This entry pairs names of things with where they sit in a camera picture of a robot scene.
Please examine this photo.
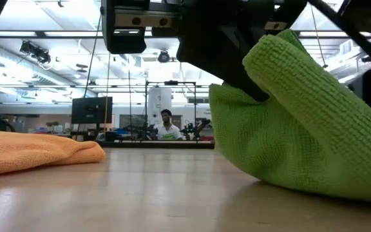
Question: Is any black monitor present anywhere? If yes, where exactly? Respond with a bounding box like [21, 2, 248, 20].
[71, 96, 113, 125]

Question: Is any green microfiber towel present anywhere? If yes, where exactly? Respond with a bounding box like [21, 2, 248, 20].
[208, 28, 371, 204]

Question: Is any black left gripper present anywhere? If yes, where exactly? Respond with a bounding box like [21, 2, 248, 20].
[100, 0, 308, 102]

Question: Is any orange microfiber towel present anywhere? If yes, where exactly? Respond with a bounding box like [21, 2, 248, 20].
[0, 130, 106, 179]

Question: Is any black hanging cable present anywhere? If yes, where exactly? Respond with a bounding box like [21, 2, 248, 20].
[84, 14, 102, 97]

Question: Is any black ceiling-mounted device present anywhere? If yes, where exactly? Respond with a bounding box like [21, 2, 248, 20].
[157, 50, 172, 64]
[19, 40, 52, 64]

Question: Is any black looped gripper cable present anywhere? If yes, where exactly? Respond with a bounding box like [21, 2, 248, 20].
[307, 0, 371, 64]

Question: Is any person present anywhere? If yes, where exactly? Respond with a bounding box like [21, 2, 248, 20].
[155, 108, 184, 141]

